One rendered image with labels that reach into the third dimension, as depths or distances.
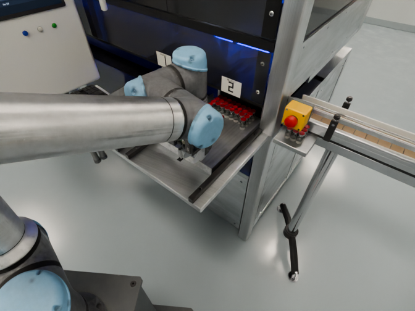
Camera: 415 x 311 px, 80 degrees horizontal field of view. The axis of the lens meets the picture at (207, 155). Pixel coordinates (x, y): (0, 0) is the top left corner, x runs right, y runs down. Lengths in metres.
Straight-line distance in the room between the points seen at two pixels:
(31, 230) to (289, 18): 0.78
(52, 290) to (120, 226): 1.25
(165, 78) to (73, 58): 0.96
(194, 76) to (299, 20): 0.33
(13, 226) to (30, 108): 0.32
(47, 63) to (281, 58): 1.04
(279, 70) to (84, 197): 1.61
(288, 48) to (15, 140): 0.67
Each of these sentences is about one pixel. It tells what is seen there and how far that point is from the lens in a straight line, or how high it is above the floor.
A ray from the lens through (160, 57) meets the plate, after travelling 1.15.
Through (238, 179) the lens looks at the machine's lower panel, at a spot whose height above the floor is 0.54.
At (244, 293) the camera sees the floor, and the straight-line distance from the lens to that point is 1.56.
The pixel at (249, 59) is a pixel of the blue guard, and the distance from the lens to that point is 0.86.
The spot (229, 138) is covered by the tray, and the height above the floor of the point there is 0.88.
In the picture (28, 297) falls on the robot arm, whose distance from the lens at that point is 0.59.
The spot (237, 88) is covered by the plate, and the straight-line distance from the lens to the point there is 0.92.
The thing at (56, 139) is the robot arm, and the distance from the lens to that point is 0.32.
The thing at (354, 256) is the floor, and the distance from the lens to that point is 1.84.
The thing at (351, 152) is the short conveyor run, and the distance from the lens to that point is 1.01.
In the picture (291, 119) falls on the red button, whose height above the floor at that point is 1.01.
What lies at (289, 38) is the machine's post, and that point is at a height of 1.23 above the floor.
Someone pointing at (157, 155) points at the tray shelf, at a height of 0.88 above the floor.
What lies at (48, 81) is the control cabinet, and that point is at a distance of 1.44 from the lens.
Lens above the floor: 1.50
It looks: 46 degrees down
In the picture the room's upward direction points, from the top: straight up
